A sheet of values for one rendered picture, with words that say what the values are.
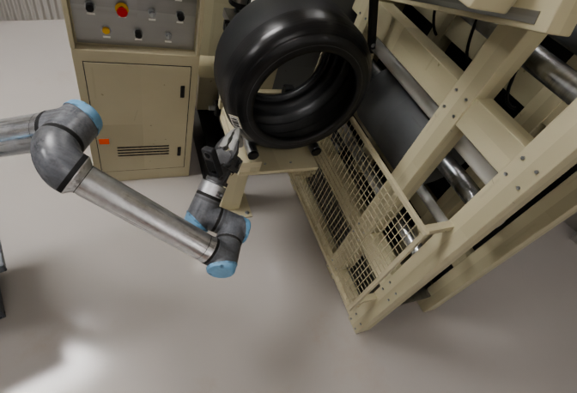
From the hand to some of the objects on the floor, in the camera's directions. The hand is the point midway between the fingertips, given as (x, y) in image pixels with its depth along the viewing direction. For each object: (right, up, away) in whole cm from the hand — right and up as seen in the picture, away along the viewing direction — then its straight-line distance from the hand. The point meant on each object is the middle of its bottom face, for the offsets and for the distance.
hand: (235, 129), depth 123 cm
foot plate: (-22, -34, +107) cm, 114 cm away
